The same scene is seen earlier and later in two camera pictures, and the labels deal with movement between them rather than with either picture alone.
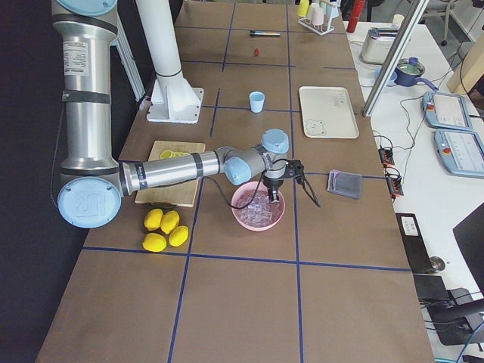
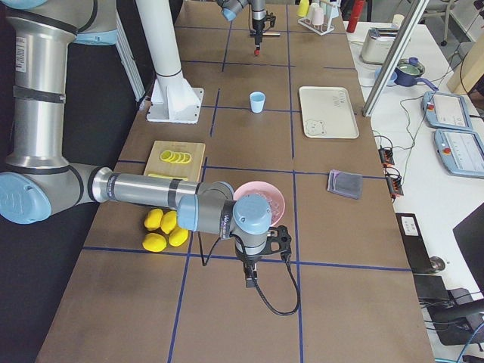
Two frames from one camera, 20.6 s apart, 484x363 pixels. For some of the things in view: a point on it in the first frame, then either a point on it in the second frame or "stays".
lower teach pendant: (460, 151) stays
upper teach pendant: (446, 110) stays
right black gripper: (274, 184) -> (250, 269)
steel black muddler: (255, 32) stays
